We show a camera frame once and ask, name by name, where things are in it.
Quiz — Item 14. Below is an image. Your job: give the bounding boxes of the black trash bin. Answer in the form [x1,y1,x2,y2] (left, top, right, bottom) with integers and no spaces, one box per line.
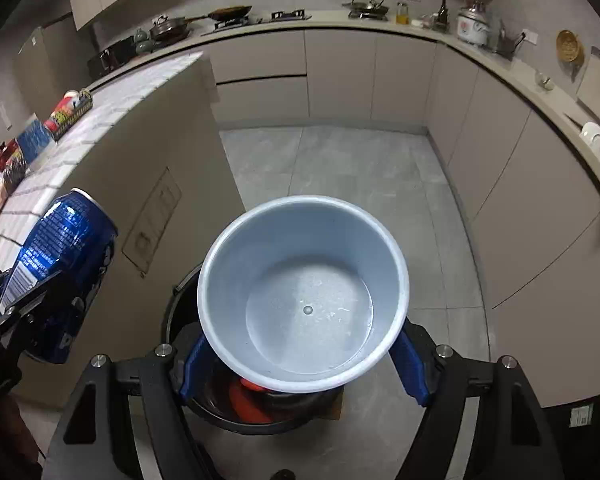
[164,265,346,436]

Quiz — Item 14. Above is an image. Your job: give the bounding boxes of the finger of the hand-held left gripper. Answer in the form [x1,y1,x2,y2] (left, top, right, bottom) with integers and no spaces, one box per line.
[0,270,81,341]
[87,239,117,311]

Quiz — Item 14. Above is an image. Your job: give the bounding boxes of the beige fridge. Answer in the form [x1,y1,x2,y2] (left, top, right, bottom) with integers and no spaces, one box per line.
[15,15,101,121]

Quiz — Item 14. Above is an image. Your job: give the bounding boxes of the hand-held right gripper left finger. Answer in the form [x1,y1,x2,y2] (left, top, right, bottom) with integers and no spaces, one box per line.
[42,332,216,480]

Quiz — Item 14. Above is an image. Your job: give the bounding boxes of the metal utensil holder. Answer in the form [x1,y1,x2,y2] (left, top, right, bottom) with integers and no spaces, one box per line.
[495,20,523,61]

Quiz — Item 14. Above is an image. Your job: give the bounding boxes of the white plates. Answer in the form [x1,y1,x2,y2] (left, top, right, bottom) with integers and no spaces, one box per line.
[579,121,600,168]

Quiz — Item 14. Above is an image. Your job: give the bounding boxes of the lidded cooking pot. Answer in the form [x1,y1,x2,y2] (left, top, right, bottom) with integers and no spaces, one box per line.
[149,15,191,43]

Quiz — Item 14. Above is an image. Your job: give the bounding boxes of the wicker basket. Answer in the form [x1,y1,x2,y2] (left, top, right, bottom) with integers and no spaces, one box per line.
[556,30,585,66]

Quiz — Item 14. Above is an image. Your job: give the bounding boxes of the blue drink can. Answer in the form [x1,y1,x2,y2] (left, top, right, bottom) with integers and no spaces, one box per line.
[0,188,118,365]

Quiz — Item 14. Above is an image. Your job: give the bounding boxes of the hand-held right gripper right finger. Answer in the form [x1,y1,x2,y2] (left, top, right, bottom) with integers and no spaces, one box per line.
[387,317,566,480]

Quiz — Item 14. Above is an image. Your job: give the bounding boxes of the gas stove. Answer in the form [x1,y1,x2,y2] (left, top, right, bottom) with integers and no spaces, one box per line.
[212,9,313,31]

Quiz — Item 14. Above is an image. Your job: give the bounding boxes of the grey counter cabinets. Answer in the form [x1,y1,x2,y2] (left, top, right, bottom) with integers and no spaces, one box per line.
[87,10,600,408]

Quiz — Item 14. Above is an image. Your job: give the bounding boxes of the wok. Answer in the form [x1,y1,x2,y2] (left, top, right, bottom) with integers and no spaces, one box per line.
[185,5,253,23]

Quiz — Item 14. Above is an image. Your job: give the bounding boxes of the orange wrapper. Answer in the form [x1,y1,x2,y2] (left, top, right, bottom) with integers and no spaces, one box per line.
[227,377,281,423]

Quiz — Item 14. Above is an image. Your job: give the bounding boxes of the pale plastic bowl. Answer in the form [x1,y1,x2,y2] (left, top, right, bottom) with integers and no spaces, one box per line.
[196,195,411,395]

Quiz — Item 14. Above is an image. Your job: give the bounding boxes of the white rice cooker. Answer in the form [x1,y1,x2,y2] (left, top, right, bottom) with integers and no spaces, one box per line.
[455,0,493,48]

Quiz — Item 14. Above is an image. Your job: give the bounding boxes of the black countertop appliance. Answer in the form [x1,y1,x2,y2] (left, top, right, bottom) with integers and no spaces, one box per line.
[87,37,136,78]

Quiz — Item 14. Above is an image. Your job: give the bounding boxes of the person's left forearm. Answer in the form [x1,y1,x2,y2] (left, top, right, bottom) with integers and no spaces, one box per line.
[0,392,43,480]

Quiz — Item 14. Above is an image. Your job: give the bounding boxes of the metal kettle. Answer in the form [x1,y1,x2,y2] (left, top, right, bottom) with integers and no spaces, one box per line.
[350,0,391,17]

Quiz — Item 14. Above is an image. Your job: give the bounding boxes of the pale cutting board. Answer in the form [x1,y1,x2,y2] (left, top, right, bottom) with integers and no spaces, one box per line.
[576,46,600,122]

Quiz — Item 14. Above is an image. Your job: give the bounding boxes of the blue packet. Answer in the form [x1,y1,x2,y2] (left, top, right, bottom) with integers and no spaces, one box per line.
[15,119,55,161]

